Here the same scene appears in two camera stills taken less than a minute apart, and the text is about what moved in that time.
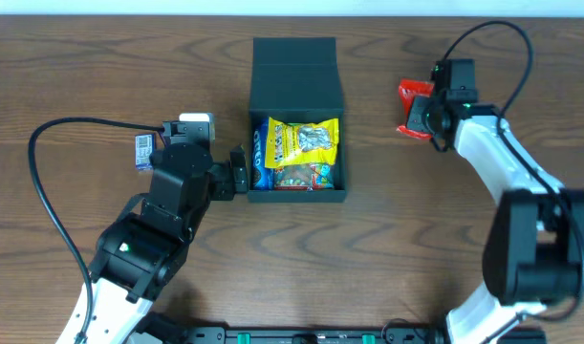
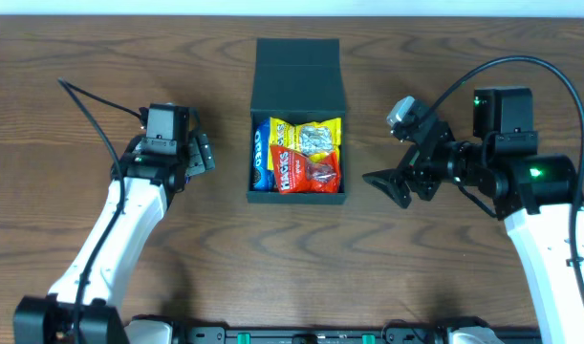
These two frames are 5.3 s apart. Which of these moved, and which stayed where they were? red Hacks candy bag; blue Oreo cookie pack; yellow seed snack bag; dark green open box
Moved: red Hacks candy bag
Stayed: yellow seed snack bag; blue Oreo cookie pack; dark green open box
